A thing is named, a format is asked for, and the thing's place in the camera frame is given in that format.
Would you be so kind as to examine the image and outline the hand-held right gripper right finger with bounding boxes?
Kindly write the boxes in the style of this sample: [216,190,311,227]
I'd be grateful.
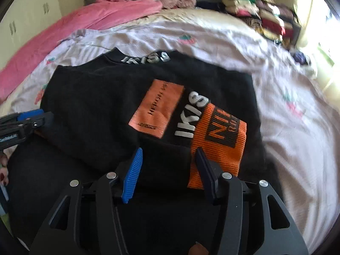
[195,147,310,255]

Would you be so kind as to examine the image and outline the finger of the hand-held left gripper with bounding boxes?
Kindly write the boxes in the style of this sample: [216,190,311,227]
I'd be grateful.
[0,109,44,126]
[18,112,55,136]

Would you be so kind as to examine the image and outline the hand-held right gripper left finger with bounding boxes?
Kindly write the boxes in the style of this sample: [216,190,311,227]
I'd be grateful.
[29,147,144,255]

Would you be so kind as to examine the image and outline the black sweater with orange cuffs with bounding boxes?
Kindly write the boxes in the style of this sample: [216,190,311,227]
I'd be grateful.
[7,47,286,205]

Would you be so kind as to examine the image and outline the stack of folded clothes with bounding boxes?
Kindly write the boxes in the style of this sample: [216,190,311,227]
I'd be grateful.
[222,0,302,48]

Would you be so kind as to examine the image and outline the person's left hand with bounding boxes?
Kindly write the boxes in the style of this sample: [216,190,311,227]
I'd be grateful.
[0,154,10,186]

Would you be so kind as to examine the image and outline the person's right hand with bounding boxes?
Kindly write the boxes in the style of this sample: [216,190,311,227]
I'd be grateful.
[187,242,210,255]

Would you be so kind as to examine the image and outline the pale pink printed bed cover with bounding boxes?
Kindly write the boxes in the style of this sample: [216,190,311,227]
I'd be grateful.
[0,18,340,245]

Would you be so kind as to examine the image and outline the pink blanket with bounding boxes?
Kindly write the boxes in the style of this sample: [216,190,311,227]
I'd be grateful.
[0,0,162,96]

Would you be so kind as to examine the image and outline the white wardrobe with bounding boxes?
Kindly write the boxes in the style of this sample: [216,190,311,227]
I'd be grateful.
[0,0,85,67]

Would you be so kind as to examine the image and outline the purple cloth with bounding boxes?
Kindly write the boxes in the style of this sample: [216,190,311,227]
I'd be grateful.
[293,50,311,65]

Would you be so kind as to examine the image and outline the beige bed sheet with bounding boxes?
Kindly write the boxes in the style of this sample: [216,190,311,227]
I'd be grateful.
[143,8,239,24]

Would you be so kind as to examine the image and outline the dark navy garment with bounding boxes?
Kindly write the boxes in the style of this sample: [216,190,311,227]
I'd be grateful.
[195,0,226,11]

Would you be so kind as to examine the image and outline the white curtain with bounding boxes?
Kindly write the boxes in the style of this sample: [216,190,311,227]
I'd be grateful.
[293,0,340,85]

